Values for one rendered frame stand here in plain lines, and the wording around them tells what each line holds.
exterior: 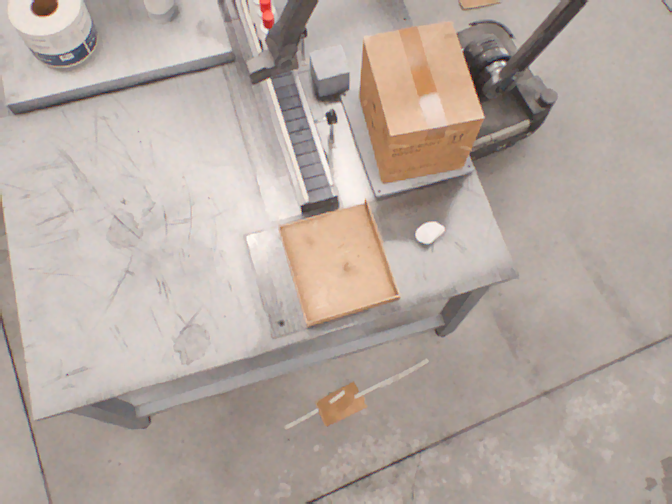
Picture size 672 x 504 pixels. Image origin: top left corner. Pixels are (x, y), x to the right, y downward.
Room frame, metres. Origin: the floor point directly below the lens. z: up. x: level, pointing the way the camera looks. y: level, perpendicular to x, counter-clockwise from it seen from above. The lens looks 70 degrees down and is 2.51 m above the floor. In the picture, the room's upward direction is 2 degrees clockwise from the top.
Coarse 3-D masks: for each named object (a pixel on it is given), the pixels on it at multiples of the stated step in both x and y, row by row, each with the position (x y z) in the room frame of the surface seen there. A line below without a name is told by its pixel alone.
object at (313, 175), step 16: (272, 80) 1.12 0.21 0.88; (288, 80) 1.13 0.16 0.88; (288, 96) 1.07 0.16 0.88; (288, 112) 1.02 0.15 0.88; (304, 112) 1.02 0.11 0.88; (288, 128) 0.96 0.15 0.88; (304, 128) 0.97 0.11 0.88; (304, 144) 0.91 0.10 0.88; (304, 160) 0.86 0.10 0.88; (320, 160) 0.86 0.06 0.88; (304, 176) 0.81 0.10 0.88; (320, 176) 0.81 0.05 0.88; (320, 192) 0.76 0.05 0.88
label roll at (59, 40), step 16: (16, 0) 1.26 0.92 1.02; (32, 0) 1.26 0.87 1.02; (48, 0) 1.28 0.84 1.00; (64, 0) 1.27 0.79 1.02; (80, 0) 1.27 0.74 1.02; (16, 16) 1.21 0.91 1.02; (32, 16) 1.21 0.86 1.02; (48, 16) 1.21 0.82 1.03; (64, 16) 1.21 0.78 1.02; (80, 16) 1.22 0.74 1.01; (32, 32) 1.15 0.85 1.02; (48, 32) 1.16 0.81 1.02; (64, 32) 1.17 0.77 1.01; (80, 32) 1.20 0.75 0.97; (96, 32) 1.26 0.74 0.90; (32, 48) 1.16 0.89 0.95; (48, 48) 1.14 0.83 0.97; (64, 48) 1.15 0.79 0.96; (80, 48) 1.18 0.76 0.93; (48, 64) 1.15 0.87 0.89; (64, 64) 1.15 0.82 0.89
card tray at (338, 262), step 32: (288, 224) 0.68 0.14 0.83; (320, 224) 0.69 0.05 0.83; (352, 224) 0.69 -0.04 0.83; (288, 256) 0.58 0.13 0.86; (320, 256) 0.59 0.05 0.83; (352, 256) 0.59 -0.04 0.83; (384, 256) 0.59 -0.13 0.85; (320, 288) 0.50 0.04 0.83; (352, 288) 0.50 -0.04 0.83; (384, 288) 0.51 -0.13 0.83; (320, 320) 0.40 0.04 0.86
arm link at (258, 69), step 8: (264, 56) 1.04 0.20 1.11; (288, 56) 1.01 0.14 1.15; (248, 64) 1.02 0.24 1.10; (256, 64) 1.01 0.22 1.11; (264, 64) 1.01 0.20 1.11; (272, 64) 1.01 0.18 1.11; (280, 64) 0.99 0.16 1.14; (288, 64) 1.00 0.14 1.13; (248, 72) 1.00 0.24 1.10; (256, 72) 1.00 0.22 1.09; (264, 72) 1.01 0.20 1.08; (256, 80) 0.99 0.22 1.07; (264, 80) 1.00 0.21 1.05
